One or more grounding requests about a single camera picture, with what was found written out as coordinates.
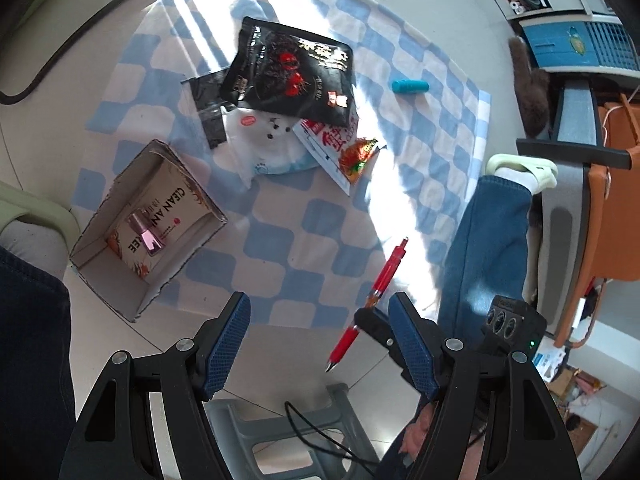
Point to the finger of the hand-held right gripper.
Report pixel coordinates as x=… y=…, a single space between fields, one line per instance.
x=375 y=327

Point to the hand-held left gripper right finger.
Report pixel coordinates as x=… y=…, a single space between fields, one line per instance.
x=415 y=345

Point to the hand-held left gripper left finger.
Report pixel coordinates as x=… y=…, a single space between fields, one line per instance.
x=227 y=340

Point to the red pen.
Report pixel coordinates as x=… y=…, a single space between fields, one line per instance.
x=387 y=275

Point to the cardboard box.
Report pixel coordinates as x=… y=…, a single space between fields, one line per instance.
x=100 y=260

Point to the person's right hand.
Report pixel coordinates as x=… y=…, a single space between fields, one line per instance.
x=417 y=435

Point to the grey plastic stool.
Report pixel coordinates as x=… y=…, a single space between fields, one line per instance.
x=270 y=410

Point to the person's right leg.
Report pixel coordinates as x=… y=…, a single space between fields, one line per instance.
x=485 y=240

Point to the person's leg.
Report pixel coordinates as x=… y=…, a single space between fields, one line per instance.
x=30 y=360
x=485 y=240

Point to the blue white checkered mat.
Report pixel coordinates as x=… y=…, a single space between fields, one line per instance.
x=280 y=230

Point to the pink metallic bottle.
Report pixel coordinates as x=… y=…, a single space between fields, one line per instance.
x=145 y=235

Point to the orange leather bag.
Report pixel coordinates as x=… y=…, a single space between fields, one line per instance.
x=615 y=210

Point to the person's right slipper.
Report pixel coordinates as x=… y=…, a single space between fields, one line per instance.
x=520 y=165

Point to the person's slipper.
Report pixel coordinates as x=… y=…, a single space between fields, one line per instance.
x=35 y=210
x=520 y=165

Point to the orange red snack sachet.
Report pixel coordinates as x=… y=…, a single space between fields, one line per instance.
x=355 y=157

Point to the white red flat packet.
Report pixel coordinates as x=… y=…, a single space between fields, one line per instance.
x=320 y=149

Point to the white tissue pack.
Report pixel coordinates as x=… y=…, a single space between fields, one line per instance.
x=265 y=152

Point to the person's left leg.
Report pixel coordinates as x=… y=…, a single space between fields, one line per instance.
x=30 y=360

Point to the grey black chair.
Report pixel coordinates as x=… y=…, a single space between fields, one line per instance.
x=570 y=120

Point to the person's left slipper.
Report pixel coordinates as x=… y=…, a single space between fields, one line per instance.
x=35 y=210

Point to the brown plush toy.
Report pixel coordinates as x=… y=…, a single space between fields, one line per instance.
x=530 y=95

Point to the glossy black plastic packet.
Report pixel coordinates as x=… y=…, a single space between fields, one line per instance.
x=210 y=100

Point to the small teal tube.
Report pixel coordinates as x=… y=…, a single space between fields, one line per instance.
x=410 y=86

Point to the large black snack packet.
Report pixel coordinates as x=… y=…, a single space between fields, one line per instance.
x=285 y=70

